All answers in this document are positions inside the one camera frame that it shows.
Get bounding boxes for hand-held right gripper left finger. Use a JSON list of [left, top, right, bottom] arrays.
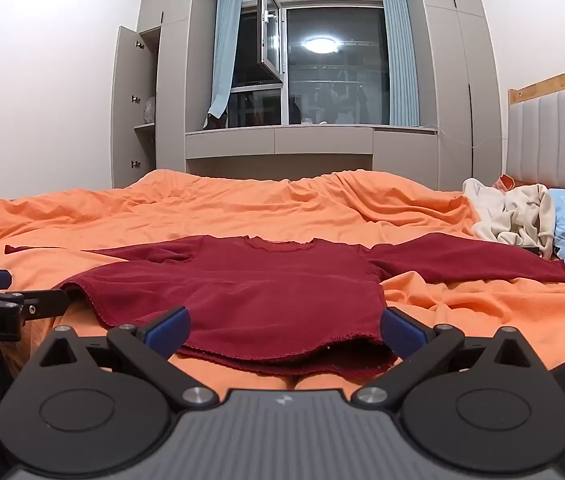
[[27, 306, 220, 408]]

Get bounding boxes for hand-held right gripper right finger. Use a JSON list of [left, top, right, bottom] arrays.
[[349, 306, 539, 408]]

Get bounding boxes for dark red shirt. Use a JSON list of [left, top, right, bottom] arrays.
[[5, 234, 565, 376]]

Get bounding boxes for orange bed sheet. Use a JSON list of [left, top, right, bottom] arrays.
[[0, 169, 565, 392]]

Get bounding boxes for cream garment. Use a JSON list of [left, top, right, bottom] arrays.
[[462, 178, 558, 260]]

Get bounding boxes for grey window seat cabinet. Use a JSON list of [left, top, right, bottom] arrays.
[[185, 126, 439, 181]]

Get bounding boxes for grey padded headboard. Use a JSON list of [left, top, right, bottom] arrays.
[[505, 60, 565, 196]]

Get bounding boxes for grey wardrobe with open door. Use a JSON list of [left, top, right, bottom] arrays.
[[111, 0, 198, 189]]

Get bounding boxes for light blue curtain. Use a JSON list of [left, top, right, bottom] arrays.
[[379, 0, 421, 127], [206, 0, 243, 117]]

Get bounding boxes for white cable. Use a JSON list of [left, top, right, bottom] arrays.
[[419, 124, 506, 150]]

